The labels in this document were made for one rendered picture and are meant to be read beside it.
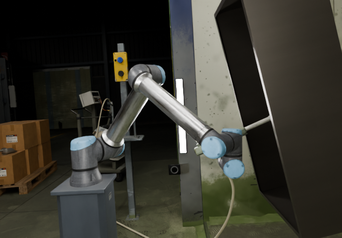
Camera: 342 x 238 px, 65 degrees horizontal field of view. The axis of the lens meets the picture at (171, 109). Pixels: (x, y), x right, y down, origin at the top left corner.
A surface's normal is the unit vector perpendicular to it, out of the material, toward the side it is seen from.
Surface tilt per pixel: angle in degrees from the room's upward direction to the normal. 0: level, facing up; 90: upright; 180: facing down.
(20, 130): 90
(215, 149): 93
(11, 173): 90
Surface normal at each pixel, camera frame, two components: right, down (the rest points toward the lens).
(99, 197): 0.69, 0.00
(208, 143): -0.56, 0.12
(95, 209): -0.02, 0.05
